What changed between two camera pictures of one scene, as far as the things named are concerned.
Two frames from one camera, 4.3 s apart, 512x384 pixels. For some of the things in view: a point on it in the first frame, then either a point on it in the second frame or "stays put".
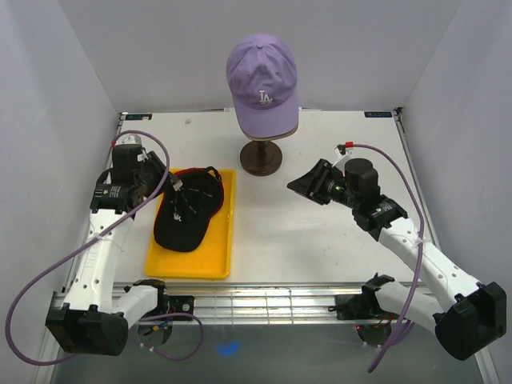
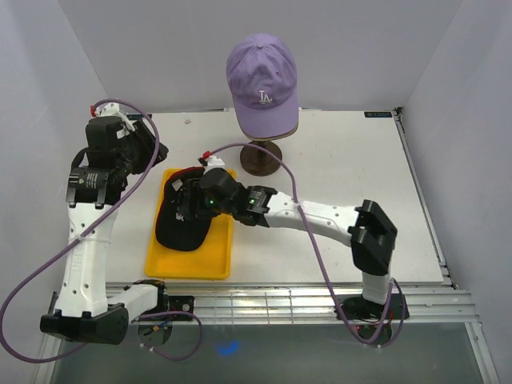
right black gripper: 312,182 to 189,209
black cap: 181,216 stays put
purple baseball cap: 262,75 stays put
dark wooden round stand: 261,158 stays put
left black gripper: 154,162 to 145,138
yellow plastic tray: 212,258 stays put
